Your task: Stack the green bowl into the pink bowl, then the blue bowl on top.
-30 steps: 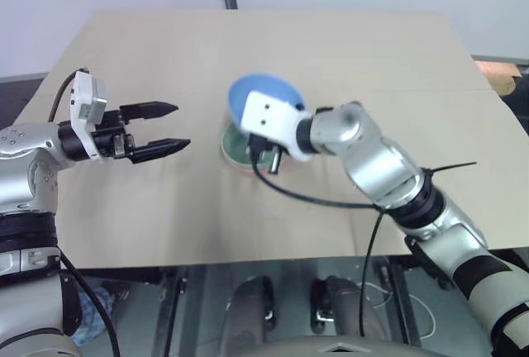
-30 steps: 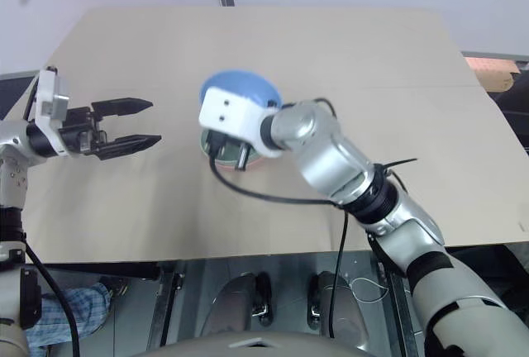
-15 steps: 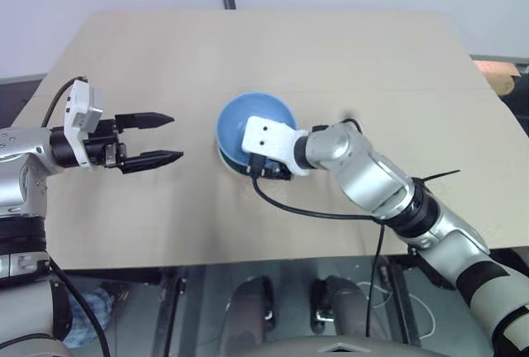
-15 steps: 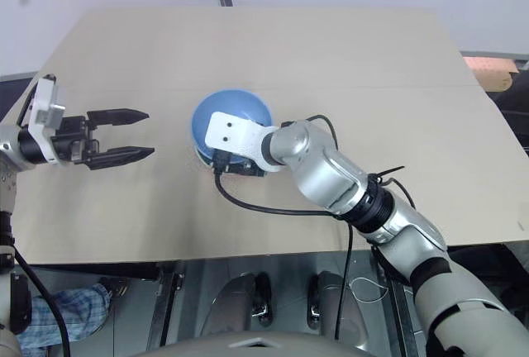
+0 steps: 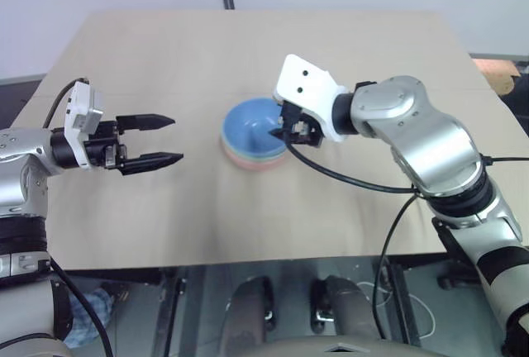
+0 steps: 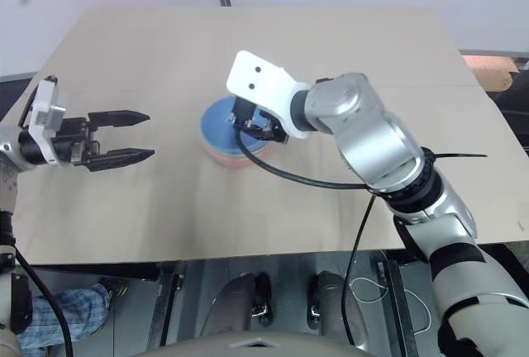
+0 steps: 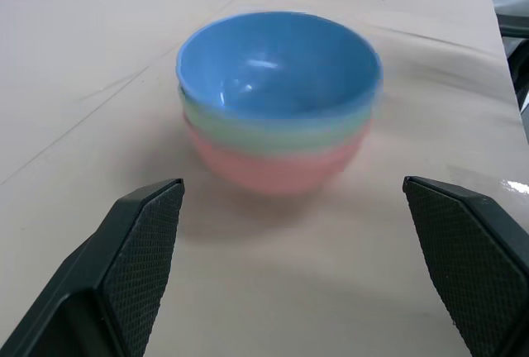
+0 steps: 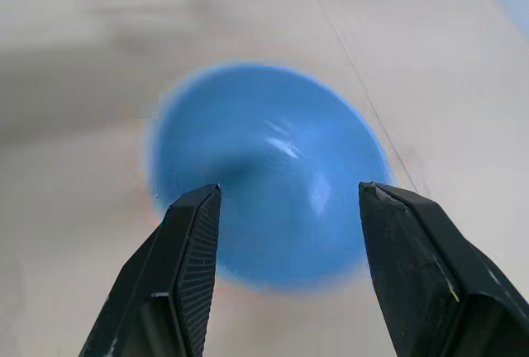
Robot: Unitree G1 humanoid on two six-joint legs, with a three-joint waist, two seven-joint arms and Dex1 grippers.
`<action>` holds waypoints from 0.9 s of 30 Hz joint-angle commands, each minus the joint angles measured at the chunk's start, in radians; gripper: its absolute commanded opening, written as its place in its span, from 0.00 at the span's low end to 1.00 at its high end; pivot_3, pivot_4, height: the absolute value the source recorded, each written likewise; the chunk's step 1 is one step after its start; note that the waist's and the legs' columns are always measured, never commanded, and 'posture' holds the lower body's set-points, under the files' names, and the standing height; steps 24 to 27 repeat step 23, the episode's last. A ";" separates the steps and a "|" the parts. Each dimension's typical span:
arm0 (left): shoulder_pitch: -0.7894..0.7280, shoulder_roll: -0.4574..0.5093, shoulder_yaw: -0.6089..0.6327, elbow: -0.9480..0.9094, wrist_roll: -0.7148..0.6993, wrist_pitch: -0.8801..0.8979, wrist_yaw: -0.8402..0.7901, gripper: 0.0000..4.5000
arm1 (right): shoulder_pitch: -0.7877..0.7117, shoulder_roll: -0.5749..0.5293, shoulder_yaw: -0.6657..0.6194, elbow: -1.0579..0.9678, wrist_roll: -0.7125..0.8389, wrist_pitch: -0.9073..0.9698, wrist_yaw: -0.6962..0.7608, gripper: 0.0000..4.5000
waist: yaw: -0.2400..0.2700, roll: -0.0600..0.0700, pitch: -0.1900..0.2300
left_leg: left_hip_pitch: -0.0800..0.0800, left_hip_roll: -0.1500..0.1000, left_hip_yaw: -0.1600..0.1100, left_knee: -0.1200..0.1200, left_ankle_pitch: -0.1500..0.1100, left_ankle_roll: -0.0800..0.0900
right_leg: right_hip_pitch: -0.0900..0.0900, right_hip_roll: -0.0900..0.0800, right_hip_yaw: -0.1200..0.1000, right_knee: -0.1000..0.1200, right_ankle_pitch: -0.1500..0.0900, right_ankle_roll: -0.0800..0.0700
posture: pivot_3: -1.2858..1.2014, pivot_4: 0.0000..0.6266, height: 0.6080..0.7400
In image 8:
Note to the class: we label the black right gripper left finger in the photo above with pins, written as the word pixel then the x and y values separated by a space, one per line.
pixel 173 274

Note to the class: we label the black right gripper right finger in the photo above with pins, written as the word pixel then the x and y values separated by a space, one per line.
pixel 421 274

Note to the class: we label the blue bowl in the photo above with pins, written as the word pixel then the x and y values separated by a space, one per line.
pixel 264 158

